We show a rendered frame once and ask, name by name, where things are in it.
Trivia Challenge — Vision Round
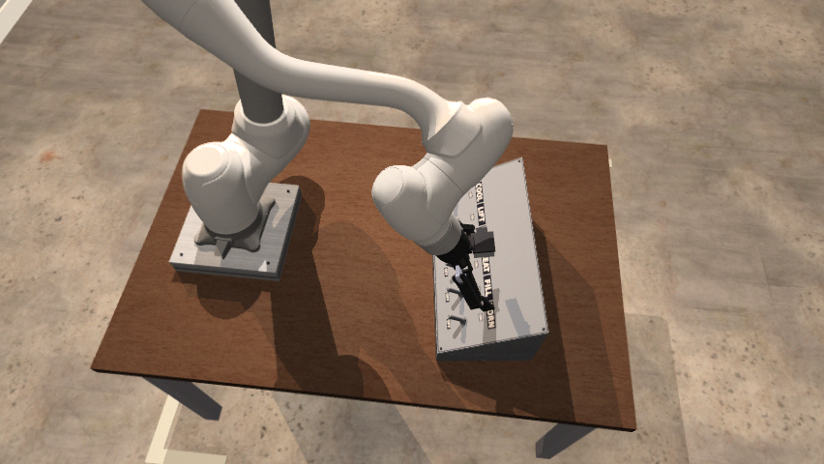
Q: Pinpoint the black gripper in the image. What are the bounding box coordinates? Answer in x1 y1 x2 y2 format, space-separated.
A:
435 222 495 312

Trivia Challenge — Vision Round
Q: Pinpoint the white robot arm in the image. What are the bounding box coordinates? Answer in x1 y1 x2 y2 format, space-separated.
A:
141 0 514 260

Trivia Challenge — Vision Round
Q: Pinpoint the white switch panel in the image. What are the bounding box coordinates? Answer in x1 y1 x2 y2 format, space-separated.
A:
432 158 549 362

